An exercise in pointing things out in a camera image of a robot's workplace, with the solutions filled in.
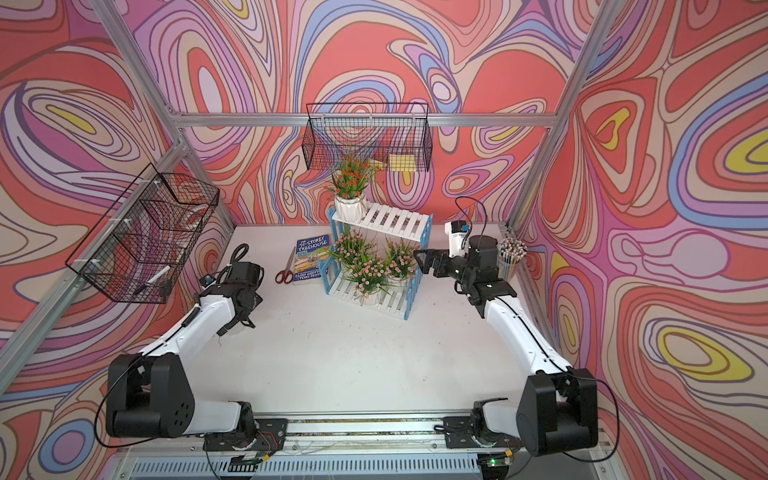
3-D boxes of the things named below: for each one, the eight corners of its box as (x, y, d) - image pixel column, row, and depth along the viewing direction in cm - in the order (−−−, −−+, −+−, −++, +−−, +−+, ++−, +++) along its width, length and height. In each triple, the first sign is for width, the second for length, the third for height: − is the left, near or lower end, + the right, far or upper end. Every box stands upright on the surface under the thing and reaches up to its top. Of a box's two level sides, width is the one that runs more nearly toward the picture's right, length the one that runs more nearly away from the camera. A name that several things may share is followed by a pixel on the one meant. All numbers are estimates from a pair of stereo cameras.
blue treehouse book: (287, 280, 104) (286, 277, 102) (299, 238, 117) (297, 234, 115) (323, 280, 104) (322, 277, 102) (330, 238, 117) (329, 234, 115)
